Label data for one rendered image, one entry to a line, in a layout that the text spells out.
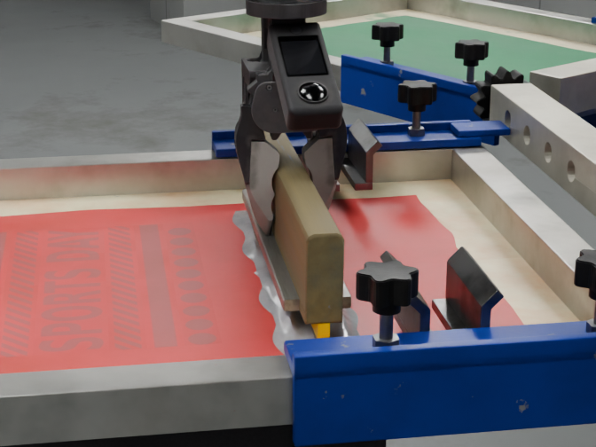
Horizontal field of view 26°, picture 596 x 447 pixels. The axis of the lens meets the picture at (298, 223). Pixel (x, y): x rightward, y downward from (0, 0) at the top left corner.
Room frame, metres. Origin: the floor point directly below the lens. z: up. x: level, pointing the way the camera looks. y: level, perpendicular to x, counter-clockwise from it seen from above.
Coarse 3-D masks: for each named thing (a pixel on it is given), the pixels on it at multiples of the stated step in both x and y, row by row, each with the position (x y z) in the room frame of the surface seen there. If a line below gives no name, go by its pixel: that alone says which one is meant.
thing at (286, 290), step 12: (252, 216) 1.16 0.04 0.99; (264, 240) 1.10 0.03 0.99; (264, 252) 1.07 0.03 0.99; (276, 252) 1.07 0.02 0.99; (276, 264) 1.04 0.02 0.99; (276, 276) 1.01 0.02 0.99; (288, 276) 1.01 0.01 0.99; (276, 288) 1.00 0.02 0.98; (288, 288) 0.98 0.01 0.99; (288, 300) 0.96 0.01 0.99; (348, 300) 0.97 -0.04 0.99
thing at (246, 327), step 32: (224, 288) 1.07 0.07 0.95; (256, 288) 1.07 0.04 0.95; (352, 288) 1.07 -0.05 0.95; (224, 320) 1.00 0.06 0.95; (256, 320) 1.00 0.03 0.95; (512, 320) 1.00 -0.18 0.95; (96, 352) 0.93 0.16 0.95; (128, 352) 0.93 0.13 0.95; (160, 352) 0.93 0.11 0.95; (192, 352) 0.93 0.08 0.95; (224, 352) 0.93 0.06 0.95; (256, 352) 0.93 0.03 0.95
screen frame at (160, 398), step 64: (0, 192) 1.32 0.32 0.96; (64, 192) 1.33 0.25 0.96; (128, 192) 1.34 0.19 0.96; (512, 192) 1.23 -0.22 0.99; (576, 256) 1.05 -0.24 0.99; (0, 384) 0.80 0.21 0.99; (64, 384) 0.80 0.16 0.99; (128, 384) 0.80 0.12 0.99; (192, 384) 0.81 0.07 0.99; (256, 384) 0.81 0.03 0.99
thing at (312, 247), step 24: (288, 144) 1.19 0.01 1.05; (288, 168) 1.11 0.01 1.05; (288, 192) 1.04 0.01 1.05; (312, 192) 1.04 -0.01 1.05; (288, 216) 1.02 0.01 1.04; (312, 216) 0.97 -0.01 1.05; (288, 240) 1.02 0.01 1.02; (312, 240) 0.93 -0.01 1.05; (336, 240) 0.93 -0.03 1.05; (288, 264) 1.02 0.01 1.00; (312, 264) 0.93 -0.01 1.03; (336, 264) 0.93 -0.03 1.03; (312, 288) 0.93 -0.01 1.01; (336, 288) 0.93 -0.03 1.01; (312, 312) 0.93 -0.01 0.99; (336, 312) 0.93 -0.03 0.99
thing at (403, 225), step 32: (0, 224) 1.24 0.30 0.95; (32, 224) 1.24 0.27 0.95; (64, 224) 1.24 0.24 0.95; (96, 224) 1.24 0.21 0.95; (128, 224) 1.24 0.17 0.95; (224, 224) 1.24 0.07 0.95; (352, 224) 1.24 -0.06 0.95; (384, 224) 1.24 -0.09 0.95; (416, 224) 1.24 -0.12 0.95; (224, 256) 1.15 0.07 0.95; (352, 256) 1.15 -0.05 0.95; (416, 256) 1.15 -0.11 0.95; (448, 256) 1.15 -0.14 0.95
